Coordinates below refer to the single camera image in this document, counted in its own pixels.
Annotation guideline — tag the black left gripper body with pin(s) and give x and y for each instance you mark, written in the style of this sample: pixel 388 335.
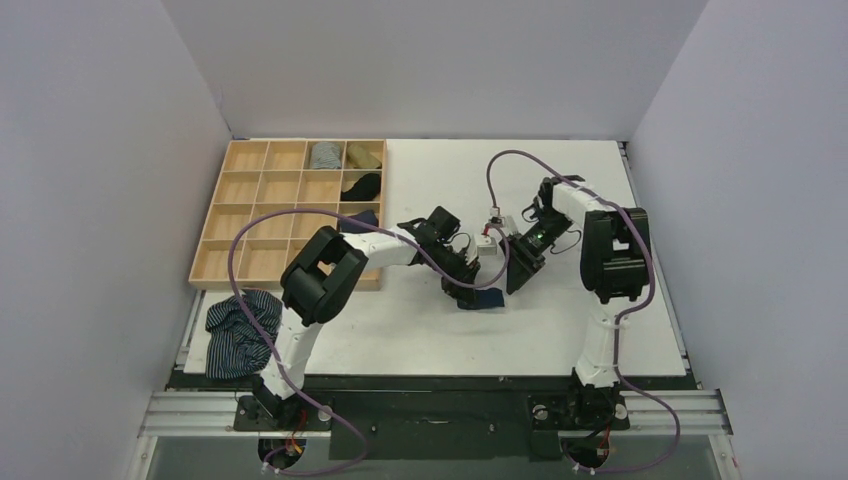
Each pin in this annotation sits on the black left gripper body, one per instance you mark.
pixel 458 267

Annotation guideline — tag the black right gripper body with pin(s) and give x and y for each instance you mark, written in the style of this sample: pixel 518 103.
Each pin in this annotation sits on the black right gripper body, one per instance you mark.
pixel 521 257

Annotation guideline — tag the navy white-trimmed bear underwear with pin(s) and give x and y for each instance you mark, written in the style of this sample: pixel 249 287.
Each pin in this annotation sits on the navy white-trimmed bear underwear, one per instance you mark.
pixel 481 299

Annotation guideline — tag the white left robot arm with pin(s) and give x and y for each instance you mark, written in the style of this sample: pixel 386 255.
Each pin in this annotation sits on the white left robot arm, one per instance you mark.
pixel 318 282

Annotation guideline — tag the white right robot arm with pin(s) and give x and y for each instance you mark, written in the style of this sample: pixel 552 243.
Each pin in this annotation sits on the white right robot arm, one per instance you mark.
pixel 613 264

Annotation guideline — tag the navy rolled underwear in tray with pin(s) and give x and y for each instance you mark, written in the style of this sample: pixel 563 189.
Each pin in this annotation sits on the navy rolled underwear in tray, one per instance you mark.
pixel 359 222

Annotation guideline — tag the black rolled underwear in tray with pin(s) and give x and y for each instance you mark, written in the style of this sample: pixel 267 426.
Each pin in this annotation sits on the black rolled underwear in tray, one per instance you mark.
pixel 367 188

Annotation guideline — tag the olive rolled underwear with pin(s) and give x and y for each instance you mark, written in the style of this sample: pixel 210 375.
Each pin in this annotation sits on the olive rolled underwear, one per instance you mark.
pixel 359 157

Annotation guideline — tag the grey striped rolled underwear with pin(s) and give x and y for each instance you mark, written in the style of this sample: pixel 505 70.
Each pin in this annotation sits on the grey striped rolled underwear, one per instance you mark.
pixel 325 155

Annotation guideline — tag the navy striped crumpled underwear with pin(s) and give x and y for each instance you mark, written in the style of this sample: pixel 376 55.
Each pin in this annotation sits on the navy striped crumpled underwear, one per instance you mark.
pixel 236 349

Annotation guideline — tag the wooden compartment organizer tray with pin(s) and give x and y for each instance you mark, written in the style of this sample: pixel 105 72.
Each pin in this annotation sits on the wooden compartment organizer tray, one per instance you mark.
pixel 268 203

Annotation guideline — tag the aluminium rail base frame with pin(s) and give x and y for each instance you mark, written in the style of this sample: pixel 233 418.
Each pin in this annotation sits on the aluminium rail base frame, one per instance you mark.
pixel 417 427

